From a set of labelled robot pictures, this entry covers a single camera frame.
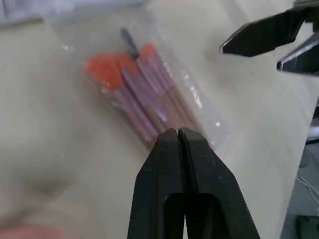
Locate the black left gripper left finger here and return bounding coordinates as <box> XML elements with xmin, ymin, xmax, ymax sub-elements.
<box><xmin>127</xmin><ymin>127</ymin><xmax>186</xmax><ymax>239</ymax></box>

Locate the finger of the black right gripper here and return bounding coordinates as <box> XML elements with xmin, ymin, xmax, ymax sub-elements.
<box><xmin>219</xmin><ymin>9</ymin><xmax>308</xmax><ymax>58</ymax></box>
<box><xmin>276</xmin><ymin>31</ymin><xmax>319</xmax><ymax>77</ymax></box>

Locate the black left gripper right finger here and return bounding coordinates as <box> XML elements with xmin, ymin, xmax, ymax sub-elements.
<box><xmin>177</xmin><ymin>126</ymin><xmax>247</xmax><ymax>239</ymax></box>

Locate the pink makeup brush set bag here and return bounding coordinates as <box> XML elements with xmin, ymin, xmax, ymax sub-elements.
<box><xmin>51</xmin><ymin>17</ymin><xmax>231</xmax><ymax>152</ymax></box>

